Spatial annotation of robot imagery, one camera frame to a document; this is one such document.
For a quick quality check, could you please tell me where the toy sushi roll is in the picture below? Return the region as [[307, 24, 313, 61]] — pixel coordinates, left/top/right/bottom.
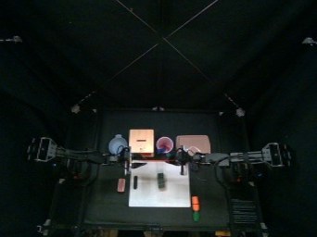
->
[[156, 172, 167, 192]]

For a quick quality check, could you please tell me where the pale gray bowl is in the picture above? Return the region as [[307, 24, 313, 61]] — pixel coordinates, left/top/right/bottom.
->
[[108, 133, 128, 156]]

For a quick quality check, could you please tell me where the pink plastic tray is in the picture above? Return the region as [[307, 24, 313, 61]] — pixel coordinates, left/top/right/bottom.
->
[[175, 134, 211, 156]]

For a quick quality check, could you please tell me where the wooden box red drawer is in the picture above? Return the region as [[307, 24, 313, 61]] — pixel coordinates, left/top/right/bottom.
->
[[127, 129, 156, 159]]

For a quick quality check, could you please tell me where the red plastic cup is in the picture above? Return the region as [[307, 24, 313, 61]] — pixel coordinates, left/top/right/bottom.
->
[[155, 136, 175, 160]]

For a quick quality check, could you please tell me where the white cutting board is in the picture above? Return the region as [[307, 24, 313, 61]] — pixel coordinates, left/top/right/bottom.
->
[[127, 160, 191, 208]]

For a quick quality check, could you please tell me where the orange toy carrot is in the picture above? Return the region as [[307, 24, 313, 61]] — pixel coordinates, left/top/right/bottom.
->
[[191, 195, 202, 222]]

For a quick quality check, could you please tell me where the printed label sheet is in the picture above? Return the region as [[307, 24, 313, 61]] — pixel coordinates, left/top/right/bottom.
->
[[229, 197, 258, 224]]

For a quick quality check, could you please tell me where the thin diagonal brace wire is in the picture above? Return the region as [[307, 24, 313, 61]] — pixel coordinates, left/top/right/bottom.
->
[[114, 0, 242, 113], [73, 0, 219, 109]]

